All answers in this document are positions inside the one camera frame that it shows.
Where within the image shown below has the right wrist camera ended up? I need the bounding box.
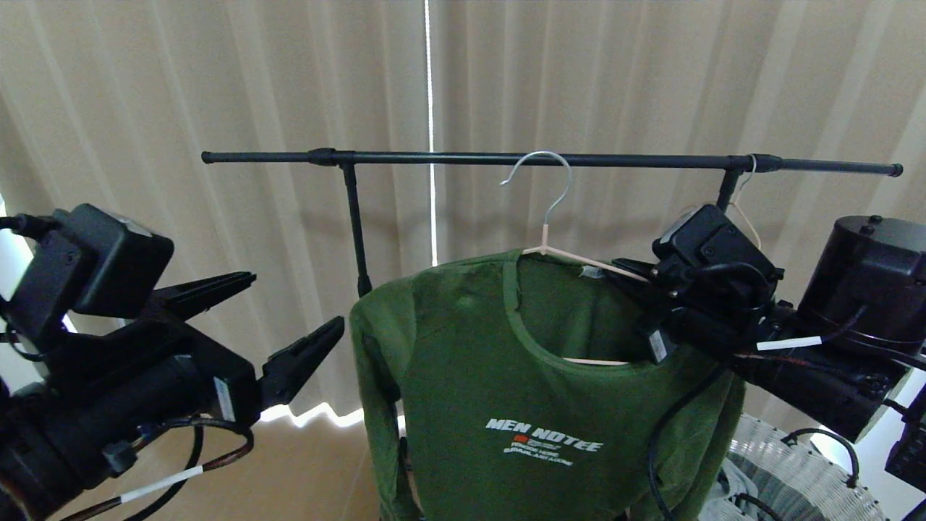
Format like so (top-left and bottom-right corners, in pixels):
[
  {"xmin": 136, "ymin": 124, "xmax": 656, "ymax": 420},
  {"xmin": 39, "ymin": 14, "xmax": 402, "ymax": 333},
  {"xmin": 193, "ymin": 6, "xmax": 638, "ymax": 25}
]
[{"xmin": 653, "ymin": 204, "xmax": 786, "ymax": 312}]

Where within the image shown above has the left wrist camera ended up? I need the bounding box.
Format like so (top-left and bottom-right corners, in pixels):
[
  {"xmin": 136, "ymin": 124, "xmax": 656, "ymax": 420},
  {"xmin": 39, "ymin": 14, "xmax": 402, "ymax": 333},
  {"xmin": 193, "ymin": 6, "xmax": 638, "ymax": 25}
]
[{"xmin": 4, "ymin": 204, "xmax": 174, "ymax": 348}]

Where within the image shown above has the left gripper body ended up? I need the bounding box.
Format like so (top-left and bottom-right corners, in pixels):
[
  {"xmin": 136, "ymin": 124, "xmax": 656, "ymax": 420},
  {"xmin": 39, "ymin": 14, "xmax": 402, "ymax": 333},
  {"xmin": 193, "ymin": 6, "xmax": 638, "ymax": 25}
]
[{"xmin": 43, "ymin": 318, "xmax": 263, "ymax": 478}]

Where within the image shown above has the green long-sleeved shirt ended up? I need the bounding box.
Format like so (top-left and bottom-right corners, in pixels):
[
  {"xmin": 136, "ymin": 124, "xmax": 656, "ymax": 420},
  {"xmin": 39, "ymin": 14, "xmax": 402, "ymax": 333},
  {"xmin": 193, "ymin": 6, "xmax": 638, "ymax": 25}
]
[{"xmin": 349, "ymin": 250, "xmax": 746, "ymax": 521}]

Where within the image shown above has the pink clothes hanger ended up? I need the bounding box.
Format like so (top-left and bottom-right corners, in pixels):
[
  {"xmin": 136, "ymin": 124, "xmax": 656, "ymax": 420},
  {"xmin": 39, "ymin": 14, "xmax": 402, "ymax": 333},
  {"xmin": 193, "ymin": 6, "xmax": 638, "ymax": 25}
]
[
  {"xmin": 729, "ymin": 174, "xmax": 763, "ymax": 251},
  {"xmin": 501, "ymin": 151, "xmax": 650, "ymax": 366}
]

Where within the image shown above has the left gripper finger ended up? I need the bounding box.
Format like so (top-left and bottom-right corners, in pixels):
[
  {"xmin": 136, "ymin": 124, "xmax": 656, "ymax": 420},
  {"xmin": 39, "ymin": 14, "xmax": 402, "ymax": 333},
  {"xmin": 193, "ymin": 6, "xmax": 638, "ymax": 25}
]
[
  {"xmin": 262, "ymin": 316, "xmax": 346, "ymax": 410},
  {"xmin": 148, "ymin": 272, "xmax": 258, "ymax": 321}
]

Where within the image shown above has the beige curtain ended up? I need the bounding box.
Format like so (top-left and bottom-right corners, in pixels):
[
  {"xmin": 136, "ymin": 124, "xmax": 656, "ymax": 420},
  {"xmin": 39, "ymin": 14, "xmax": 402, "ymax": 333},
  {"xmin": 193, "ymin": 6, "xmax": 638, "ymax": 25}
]
[{"xmin": 0, "ymin": 0, "xmax": 926, "ymax": 435}]

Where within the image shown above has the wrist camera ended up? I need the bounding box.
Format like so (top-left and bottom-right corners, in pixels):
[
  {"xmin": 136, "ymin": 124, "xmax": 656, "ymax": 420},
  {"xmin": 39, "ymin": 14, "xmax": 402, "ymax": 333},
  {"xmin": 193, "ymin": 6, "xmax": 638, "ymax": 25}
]
[
  {"xmin": 4, "ymin": 204, "xmax": 174, "ymax": 348},
  {"xmin": 653, "ymin": 204, "xmax": 786, "ymax": 312}
]

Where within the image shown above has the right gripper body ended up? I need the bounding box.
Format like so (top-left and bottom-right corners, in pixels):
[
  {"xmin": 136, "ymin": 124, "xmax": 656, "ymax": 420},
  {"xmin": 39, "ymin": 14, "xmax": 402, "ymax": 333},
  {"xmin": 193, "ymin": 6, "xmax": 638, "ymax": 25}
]
[{"xmin": 635, "ymin": 286, "xmax": 788, "ymax": 365}]

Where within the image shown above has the pale grey garment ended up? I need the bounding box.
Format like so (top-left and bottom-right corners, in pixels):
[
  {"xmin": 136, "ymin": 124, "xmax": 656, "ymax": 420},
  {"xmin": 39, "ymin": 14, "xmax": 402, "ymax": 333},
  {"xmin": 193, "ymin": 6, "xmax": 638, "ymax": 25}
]
[{"xmin": 705, "ymin": 459, "xmax": 760, "ymax": 521}]

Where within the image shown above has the white laundry basket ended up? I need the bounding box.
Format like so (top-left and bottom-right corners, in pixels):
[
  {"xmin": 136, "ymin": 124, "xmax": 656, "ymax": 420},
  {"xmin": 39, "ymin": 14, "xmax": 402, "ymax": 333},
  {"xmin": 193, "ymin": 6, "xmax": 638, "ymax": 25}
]
[{"xmin": 713, "ymin": 414, "xmax": 891, "ymax": 521}]

